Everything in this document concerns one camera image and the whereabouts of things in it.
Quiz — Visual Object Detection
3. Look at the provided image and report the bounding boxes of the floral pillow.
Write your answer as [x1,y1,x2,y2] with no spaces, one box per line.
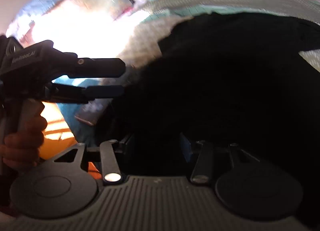
[5,0,132,54]

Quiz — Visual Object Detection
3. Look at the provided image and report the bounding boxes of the black pants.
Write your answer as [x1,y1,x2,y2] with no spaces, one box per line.
[94,13,319,176]

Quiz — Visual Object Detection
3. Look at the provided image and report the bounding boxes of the patterned teal white bedspread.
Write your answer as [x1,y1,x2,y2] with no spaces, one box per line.
[53,0,320,147]

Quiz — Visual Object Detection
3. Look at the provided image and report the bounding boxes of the person's left hand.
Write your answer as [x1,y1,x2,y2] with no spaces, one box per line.
[1,99,47,174]

